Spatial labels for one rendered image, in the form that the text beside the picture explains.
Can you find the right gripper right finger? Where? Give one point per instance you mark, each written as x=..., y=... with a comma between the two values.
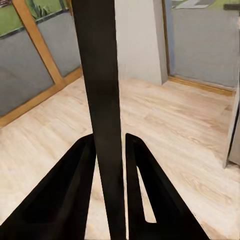
x=174, y=220

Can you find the door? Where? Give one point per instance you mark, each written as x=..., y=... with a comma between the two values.
x=39, y=53

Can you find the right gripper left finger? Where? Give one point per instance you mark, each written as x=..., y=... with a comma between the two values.
x=57, y=208

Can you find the poster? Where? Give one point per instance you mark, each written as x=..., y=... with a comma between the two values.
x=95, y=24

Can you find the fixed window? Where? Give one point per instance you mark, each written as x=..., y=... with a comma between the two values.
x=202, y=43

